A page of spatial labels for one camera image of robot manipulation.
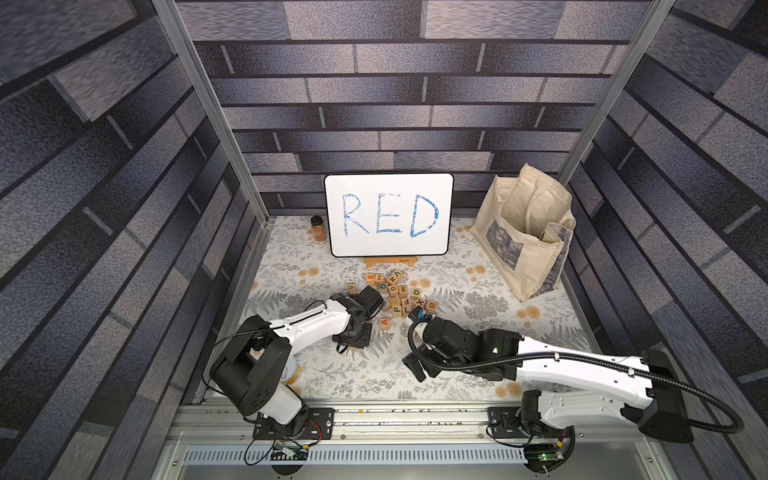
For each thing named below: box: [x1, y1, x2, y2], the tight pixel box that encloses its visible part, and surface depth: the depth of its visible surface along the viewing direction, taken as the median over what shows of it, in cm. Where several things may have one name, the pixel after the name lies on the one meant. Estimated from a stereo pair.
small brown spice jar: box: [310, 215, 326, 242], surface depth 109 cm
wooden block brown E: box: [397, 285, 409, 299], surface depth 98 cm
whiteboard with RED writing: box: [324, 172, 455, 258], surface depth 98 cm
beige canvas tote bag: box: [469, 164, 576, 303], surface depth 96 cm
